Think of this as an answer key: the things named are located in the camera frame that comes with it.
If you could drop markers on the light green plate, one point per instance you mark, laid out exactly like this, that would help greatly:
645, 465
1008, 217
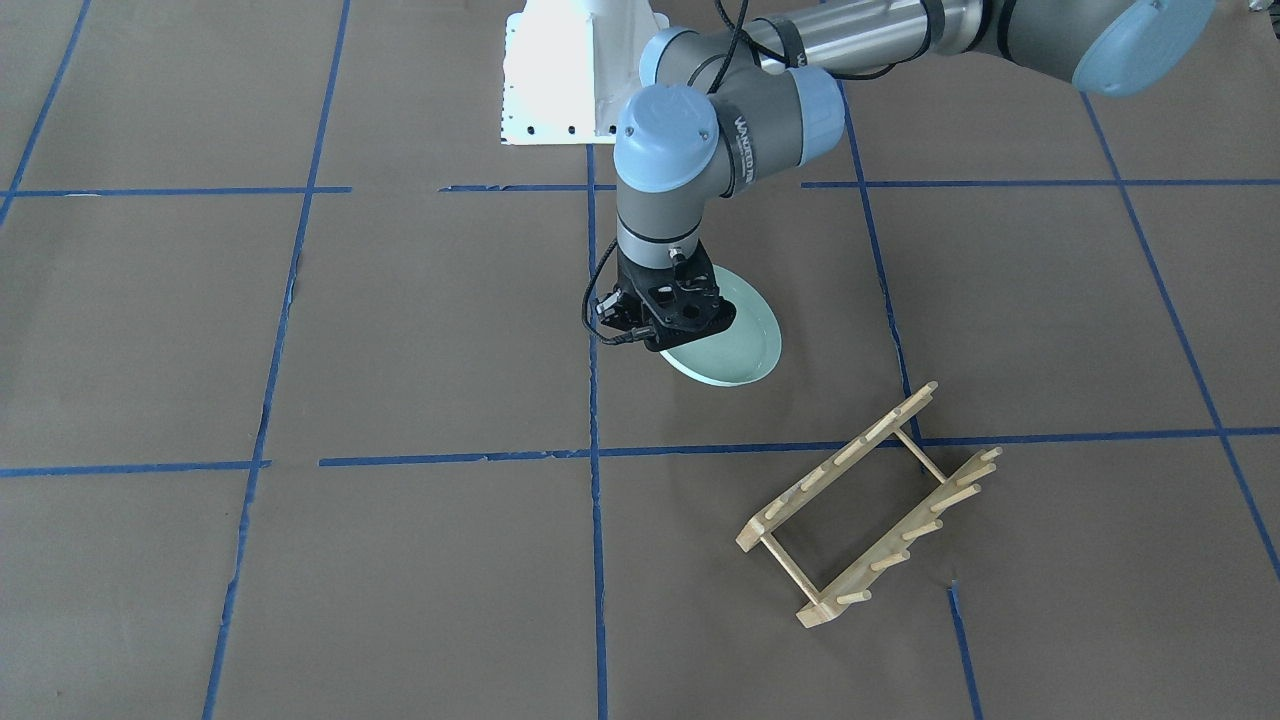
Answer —
746, 352

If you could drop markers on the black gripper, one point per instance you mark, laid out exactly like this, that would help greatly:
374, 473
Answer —
631, 283

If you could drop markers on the wooden plate rack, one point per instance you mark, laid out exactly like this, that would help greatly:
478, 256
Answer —
856, 515

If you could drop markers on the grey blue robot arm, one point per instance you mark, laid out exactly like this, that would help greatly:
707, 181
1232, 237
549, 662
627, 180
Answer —
717, 113

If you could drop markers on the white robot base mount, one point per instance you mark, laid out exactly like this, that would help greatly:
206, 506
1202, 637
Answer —
569, 67

